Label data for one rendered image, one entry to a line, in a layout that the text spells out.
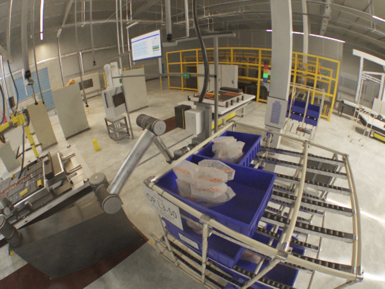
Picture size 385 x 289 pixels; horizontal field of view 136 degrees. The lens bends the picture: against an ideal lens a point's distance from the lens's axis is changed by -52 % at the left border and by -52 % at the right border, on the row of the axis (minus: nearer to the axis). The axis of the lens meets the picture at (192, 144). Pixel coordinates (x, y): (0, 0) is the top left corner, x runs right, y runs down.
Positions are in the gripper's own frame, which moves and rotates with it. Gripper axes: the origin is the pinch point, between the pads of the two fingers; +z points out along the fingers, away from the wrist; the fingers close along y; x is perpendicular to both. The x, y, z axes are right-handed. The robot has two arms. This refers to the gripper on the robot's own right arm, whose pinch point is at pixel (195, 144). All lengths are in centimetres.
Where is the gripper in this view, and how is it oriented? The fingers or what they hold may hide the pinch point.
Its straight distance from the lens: 222.8
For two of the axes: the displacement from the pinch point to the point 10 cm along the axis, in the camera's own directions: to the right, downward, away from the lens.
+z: 6.5, -4.0, 6.5
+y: -7.6, -2.9, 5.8
